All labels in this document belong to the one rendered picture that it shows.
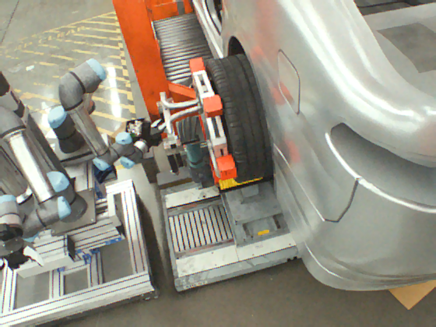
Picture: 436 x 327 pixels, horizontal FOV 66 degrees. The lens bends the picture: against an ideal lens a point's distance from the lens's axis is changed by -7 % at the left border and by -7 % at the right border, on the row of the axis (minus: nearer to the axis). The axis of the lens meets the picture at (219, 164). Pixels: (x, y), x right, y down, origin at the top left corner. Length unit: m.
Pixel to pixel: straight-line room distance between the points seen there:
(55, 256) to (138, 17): 1.24
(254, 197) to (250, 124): 0.82
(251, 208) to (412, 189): 1.50
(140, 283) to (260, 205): 0.87
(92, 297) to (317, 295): 1.32
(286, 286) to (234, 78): 1.28
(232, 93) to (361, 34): 0.85
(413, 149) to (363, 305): 1.59
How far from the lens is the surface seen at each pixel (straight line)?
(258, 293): 2.24
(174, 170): 1.79
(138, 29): 1.97
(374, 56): 0.84
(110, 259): 2.30
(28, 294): 2.46
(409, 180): 0.91
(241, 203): 2.29
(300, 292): 2.24
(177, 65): 3.66
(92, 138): 1.71
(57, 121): 1.99
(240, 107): 1.57
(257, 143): 1.61
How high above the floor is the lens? 2.07
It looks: 47 degrees down
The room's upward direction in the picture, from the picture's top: 10 degrees counter-clockwise
